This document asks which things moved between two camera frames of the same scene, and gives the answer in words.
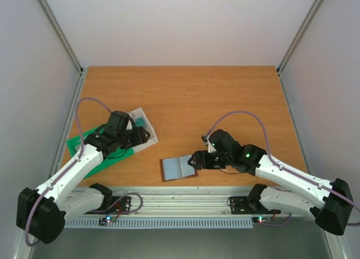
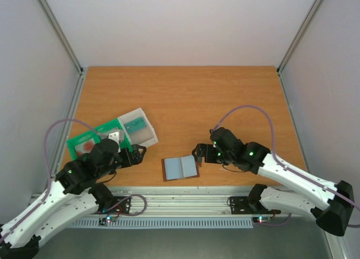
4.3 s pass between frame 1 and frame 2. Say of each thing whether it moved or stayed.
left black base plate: stayed
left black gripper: moved
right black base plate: stayed
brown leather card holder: stayed
